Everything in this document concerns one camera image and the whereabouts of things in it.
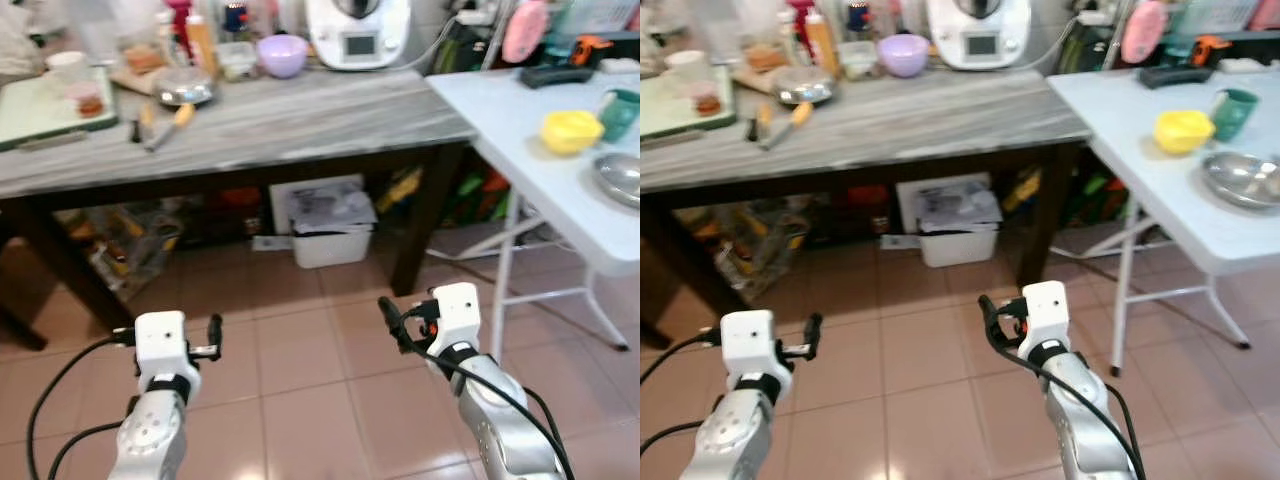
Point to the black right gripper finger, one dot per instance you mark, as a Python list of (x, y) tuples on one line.
[(392, 320), (990, 318)]

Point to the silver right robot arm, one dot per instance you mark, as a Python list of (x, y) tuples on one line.
[(495, 420), (1085, 420)]

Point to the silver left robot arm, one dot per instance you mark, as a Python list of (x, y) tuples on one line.
[(150, 432), (735, 435)]

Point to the clear bag of items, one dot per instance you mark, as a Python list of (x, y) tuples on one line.
[(745, 245), (120, 250)]

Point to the white plastic bin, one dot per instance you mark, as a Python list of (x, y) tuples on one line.
[(958, 235), (332, 235)]

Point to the large steel bowl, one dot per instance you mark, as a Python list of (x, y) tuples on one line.
[(620, 180), (1240, 180)]

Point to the white folding table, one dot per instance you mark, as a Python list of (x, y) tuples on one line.
[(520, 170), (1160, 190)]

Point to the marble top wooden table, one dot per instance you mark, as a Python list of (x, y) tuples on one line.
[(300, 125), (920, 125)]

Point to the small black utensil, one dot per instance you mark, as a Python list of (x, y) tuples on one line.
[(760, 122), (142, 122)]

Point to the green cutting board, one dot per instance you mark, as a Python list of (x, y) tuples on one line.
[(665, 112), (35, 115)]

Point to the green cup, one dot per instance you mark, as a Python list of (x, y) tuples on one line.
[(622, 115), (1236, 112)]

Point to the clear plastic food container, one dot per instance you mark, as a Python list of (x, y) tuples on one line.
[(88, 100), (706, 98)]

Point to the small steel dish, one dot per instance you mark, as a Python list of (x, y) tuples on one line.
[(805, 92), (184, 93)]

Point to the yellow plastic bowl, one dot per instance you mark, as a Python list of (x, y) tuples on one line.
[(571, 133), (1184, 132)]

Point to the white cup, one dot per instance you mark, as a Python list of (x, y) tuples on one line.
[(68, 68), (688, 68)]

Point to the small clear tub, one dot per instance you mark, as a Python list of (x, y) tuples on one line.
[(238, 60), (858, 60)]

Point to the wooden board with bread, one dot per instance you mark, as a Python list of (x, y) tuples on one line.
[(765, 60), (142, 62)]

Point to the purple plastic bowl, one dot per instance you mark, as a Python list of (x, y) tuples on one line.
[(282, 56), (903, 55)]

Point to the black flat tray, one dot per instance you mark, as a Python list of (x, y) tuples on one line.
[(1175, 76), (555, 76)]

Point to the white kitchen machine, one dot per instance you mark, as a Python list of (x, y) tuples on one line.
[(358, 35), (980, 35)]

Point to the orange sauce bottle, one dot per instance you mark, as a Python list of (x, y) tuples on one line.
[(821, 44), (201, 45)]

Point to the red bottle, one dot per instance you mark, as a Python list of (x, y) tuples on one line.
[(800, 28), (180, 28)]

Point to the pink oval object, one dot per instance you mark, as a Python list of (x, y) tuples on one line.
[(1144, 32), (524, 32)]

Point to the orange and black tool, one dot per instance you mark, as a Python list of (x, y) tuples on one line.
[(1210, 48), (590, 48)]

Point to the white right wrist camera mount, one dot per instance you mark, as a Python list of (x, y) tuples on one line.
[(458, 312), (1046, 310)]

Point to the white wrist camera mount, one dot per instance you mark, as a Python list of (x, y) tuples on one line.
[(1046, 310), (750, 340), (458, 312), (162, 340)]

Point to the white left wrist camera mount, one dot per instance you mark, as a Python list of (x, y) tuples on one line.
[(162, 340), (750, 340)]

